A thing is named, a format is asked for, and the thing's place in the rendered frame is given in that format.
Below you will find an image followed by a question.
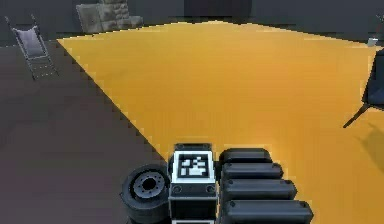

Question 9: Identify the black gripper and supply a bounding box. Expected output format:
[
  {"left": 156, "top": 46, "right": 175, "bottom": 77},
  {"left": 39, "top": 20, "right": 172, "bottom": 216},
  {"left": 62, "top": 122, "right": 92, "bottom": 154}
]
[{"left": 119, "top": 163, "right": 172, "bottom": 224}]

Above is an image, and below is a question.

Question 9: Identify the grey stone block pile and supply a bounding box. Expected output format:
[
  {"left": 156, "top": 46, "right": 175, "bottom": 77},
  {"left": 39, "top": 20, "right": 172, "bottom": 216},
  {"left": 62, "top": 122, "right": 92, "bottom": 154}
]
[{"left": 75, "top": 0, "right": 144, "bottom": 34}]

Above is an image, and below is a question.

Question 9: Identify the dark blue chair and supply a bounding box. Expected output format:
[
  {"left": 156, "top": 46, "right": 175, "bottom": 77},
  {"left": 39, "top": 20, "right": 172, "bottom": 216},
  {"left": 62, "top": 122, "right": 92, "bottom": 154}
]
[{"left": 342, "top": 48, "right": 384, "bottom": 129}]

